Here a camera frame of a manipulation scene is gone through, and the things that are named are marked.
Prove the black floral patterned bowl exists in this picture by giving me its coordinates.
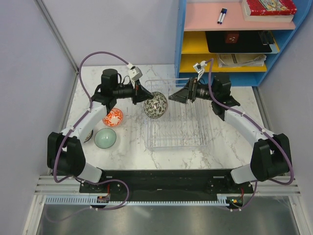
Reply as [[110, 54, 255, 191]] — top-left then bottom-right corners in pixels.
[[144, 92, 168, 119]]

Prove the red patterned book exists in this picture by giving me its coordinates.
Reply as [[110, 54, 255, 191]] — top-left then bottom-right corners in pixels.
[[241, 0, 297, 23]]

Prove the white wire dish rack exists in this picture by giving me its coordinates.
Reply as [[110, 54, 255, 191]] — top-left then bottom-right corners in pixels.
[[143, 77, 209, 150]]

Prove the brown checkered blue-rimmed bowl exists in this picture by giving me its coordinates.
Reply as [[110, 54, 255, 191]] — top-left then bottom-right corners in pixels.
[[84, 130, 93, 143]]

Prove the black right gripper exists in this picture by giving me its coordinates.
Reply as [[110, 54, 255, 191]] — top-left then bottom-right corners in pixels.
[[169, 77, 218, 104]]

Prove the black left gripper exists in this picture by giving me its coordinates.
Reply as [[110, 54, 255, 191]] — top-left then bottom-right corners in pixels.
[[112, 79, 153, 105]]

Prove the blue capped marker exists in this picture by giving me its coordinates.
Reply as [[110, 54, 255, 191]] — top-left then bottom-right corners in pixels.
[[220, 8, 227, 24]]

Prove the orange and white bowl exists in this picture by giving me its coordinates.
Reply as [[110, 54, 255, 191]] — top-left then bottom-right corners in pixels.
[[102, 108, 124, 127]]

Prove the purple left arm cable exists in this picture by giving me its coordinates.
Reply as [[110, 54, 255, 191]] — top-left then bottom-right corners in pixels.
[[45, 51, 131, 222]]

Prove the pale green ribbed bowl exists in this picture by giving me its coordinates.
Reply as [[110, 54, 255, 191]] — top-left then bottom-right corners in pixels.
[[94, 128, 117, 149]]

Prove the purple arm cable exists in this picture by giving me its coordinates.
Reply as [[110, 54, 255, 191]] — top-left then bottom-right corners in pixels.
[[205, 58, 293, 212], [45, 51, 131, 222]]

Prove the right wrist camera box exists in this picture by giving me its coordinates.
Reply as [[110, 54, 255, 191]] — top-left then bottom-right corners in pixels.
[[193, 61, 207, 81]]

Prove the spiral bound notebook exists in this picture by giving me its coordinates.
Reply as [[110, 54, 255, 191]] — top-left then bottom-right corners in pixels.
[[217, 54, 267, 68]]

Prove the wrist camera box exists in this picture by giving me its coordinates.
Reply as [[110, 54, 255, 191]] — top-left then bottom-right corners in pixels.
[[127, 63, 142, 87], [193, 61, 207, 81]]

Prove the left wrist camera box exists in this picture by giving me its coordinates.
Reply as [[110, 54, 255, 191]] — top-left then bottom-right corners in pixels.
[[127, 63, 142, 87]]

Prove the black tablet with red box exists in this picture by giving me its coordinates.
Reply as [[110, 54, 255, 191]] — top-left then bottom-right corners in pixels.
[[205, 30, 272, 54]]

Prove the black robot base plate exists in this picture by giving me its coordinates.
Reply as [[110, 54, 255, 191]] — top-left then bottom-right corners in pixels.
[[79, 169, 253, 201]]

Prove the blue shelf unit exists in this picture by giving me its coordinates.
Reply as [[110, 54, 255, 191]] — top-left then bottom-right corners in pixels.
[[174, 0, 313, 87]]

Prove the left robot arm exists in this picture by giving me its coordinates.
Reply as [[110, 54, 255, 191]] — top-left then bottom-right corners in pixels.
[[47, 66, 154, 192]]

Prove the black capped marker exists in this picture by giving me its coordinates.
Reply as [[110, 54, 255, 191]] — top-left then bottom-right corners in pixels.
[[217, 8, 225, 24]]

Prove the aluminium corner frame post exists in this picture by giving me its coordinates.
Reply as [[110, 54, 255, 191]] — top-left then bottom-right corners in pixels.
[[34, 0, 79, 74]]

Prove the white slotted cable duct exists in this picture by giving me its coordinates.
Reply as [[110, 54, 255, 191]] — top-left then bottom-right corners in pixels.
[[45, 195, 236, 206]]

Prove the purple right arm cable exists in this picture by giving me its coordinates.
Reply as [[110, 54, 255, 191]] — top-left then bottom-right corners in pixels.
[[205, 58, 293, 212]]

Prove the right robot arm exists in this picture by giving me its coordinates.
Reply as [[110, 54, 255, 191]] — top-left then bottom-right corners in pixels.
[[169, 73, 294, 193]]

